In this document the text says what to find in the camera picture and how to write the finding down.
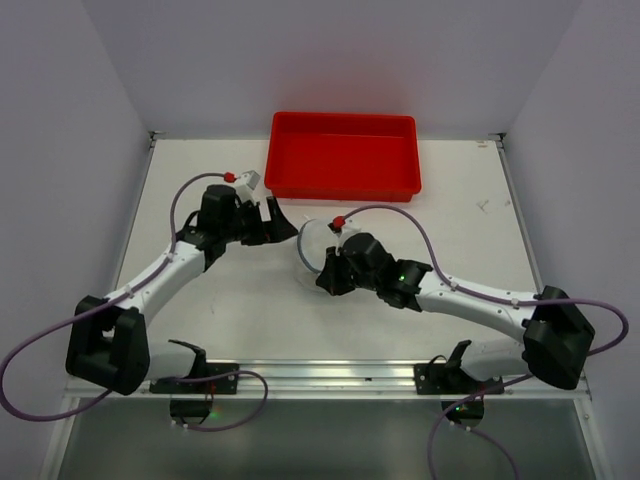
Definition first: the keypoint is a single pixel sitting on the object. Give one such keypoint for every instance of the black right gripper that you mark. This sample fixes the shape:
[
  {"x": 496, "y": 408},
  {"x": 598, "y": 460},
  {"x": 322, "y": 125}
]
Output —
[{"x": 333, "y": 273}]

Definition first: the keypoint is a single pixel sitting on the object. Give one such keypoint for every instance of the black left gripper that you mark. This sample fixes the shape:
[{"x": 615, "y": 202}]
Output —
[{"x": 265, "y": 223}]

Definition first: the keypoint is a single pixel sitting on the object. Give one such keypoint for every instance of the white mesh laundry bag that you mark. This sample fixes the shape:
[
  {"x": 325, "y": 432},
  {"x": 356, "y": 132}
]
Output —
[{"x": 314, "y": 238}]

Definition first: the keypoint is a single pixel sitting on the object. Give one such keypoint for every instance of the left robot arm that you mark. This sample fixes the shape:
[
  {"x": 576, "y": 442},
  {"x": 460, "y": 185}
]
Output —
[{"x": 109, "y": 344}]

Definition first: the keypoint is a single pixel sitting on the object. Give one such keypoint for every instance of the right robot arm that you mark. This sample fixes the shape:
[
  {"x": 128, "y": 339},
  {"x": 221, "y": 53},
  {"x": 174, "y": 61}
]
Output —
[{"x": 544, "y": 334}]

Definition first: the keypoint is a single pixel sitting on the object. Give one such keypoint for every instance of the red plastic tray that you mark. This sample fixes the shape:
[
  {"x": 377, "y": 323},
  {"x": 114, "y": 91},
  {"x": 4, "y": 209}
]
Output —
[{"x": 343, "y": 156}]

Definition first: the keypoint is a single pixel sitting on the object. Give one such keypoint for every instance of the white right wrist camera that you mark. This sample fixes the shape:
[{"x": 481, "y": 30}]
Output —
[{"x": 343, "y": 228}]

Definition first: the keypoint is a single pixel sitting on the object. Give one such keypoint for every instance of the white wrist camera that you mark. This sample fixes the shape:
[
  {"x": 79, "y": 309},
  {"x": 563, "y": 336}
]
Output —
[
  {"x": 343, "y": 228},
  {"x": 245, "y": 185}
]

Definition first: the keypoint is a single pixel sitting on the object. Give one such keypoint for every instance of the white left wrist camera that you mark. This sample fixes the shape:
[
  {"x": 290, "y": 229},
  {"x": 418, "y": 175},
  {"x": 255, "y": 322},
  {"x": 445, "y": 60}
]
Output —
[{"x": 245, "y": 185}]

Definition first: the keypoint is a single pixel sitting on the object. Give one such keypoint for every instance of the aluminium frame rail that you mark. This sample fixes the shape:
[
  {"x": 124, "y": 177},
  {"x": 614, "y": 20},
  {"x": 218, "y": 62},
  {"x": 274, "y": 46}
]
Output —
[{"x": 336, "y": 380}]

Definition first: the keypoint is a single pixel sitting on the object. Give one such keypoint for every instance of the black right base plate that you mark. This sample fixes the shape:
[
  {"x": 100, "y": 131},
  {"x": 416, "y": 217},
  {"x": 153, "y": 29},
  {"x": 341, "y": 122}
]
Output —
[{"x": 437, "y": 379}]

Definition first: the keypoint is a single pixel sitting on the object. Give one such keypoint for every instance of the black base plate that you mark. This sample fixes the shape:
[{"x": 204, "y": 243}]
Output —
[
  {"x": 205, "y": 379},
  {"x": 437, "y": 379}
]

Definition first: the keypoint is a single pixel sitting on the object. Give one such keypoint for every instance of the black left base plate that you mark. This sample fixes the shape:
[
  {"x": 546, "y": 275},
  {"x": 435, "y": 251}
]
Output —
[{"x": 205, "y": 379}]

